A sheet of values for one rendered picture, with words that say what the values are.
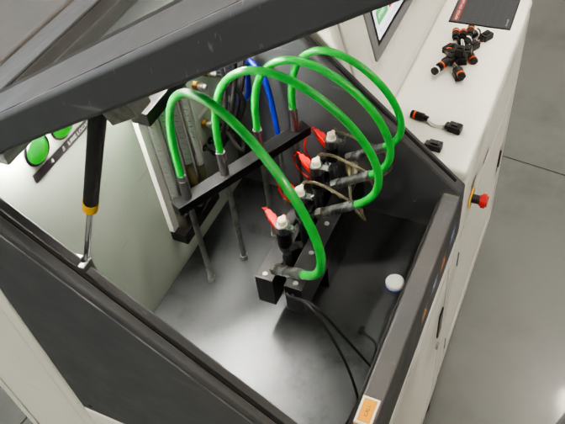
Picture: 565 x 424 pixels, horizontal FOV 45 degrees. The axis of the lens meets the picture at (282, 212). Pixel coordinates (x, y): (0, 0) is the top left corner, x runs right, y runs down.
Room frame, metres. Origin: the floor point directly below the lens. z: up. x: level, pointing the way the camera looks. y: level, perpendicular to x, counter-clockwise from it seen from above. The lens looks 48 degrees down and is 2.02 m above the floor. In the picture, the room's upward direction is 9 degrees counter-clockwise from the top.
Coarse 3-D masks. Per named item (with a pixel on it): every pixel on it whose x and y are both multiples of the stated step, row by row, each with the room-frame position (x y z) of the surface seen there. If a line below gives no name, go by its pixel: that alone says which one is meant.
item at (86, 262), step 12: (96, 120) 0.50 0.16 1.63; (96, 132) 0.51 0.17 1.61; (96, 144) 0.51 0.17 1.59; (96, 156) 0.52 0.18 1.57; (96, 168) 0.53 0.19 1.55; (84, 180) 0.54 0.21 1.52; (96, 180) 0.53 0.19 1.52; (84, 192) 0.55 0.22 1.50; (96, 192) 0.54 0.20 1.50; (84, 204) 0.55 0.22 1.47; (96, 204) 0.55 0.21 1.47; (84, 240) 0.58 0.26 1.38; (84, 252) 0.59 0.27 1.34; (84, 264) 0.59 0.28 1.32
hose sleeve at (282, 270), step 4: (280, 264) 0.69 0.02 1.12; (276, 268) 0.69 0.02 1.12; (280, 268) 0.68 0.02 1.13; (284, 268) 0.67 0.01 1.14; (288, 268) 0.66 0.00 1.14; (292, 268) 0.66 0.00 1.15; (296, 268) 0.65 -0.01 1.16; (300, 268) 0.65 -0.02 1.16; (276, 272) 0.68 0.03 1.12; (280, 272) 0.67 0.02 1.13; (284, 272) 0.67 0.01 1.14; (288, 272) 0.66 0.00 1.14; (292, 272) 0.65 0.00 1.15; (296, 272) 0.65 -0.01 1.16; (300, 272) 0.64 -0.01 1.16; (284, 276) 0.67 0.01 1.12; (288, 276) 0.66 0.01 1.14; (292, 276) 0.65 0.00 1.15; (296, 276) 0.64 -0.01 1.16
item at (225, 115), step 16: (176, 96) 0.84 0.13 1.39; (192, 96) 0.80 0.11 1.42; (208, 96) 0.78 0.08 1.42; (224, 112) 0.74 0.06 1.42; (240, 128) 0.72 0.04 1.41; (176, 144) 0.90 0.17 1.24; (256, 144) 0.69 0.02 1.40; (176, 160) 0.90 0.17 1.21; (272, 160) 0.67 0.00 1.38; (176, 176) 0.90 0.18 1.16; (288, 192) 0.64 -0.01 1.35; (304, 208) 0.63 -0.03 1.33; (304, 224) 0.61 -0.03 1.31; (320, 240) 0.60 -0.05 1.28; (320, 256) 0.59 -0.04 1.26; (304, 272) 0.63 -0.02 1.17; (320, 272) 0.60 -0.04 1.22
